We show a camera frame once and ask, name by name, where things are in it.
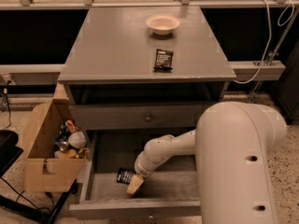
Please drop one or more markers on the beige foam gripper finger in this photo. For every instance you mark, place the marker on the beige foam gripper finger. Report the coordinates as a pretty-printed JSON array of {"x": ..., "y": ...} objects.
[{"x": 135, "y": 183}]

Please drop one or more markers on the blue rxbar blueberry wrapper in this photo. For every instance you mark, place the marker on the blue rxbar blueberry wrapper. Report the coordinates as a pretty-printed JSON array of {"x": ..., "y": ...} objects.
[{"x": 124, "y": 176}]

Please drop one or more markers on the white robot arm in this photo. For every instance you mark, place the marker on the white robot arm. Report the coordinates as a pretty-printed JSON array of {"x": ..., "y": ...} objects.
[{"x": 230, "y": 144}]

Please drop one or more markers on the open grey middle drawer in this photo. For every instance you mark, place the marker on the open grey middle drawer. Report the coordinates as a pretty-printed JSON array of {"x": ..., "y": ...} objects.
[{"x": 172, "y": 190}]

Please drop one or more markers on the round metal drawer knob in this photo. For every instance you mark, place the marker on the round metal drawer knob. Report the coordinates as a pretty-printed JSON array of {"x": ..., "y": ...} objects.
[{"x": 148, "y": 118}]

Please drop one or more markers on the closed grey top drawer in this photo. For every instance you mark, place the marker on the closed grey top drawer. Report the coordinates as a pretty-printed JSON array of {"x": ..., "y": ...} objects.
[{"x": 112, "y": 117}]

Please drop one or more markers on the grey wooden drawer cabinet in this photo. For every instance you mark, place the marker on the grey wooden drawer cabinet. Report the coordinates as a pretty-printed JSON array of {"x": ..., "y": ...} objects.
[{"x": 112, "y": 61}]

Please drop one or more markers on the yellow item in box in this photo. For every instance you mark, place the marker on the yellow item in box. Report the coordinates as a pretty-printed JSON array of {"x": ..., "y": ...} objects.
[{"x": 68, "y": 154}]

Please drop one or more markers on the white round ball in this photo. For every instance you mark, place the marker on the white round ball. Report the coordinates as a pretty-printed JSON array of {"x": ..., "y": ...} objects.
[{"x": 77, "y": 140}]

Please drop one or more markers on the metal soda can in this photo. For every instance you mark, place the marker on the metal soda can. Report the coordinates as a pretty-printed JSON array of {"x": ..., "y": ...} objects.
[{"x": 64, "y": 146}]

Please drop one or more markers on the red orange snack packet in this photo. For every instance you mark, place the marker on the red orange snack packet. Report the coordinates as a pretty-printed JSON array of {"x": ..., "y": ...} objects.
[{"x": 71, "y": 126}]

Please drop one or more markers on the brown cardboard box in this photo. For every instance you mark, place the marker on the brown cardboard box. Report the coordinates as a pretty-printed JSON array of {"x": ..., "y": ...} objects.
[{"x": 44, "y": 172}]

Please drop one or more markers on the black snack bar wrapper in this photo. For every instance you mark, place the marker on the black snack bar wrapper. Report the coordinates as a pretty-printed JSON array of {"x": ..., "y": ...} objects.
[{"x": 163, "y": 60}]

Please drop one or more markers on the white paper bowl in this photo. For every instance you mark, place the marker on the white paper bowl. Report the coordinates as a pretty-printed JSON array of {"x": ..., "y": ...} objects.
[{"x": 162, "y": 24}]

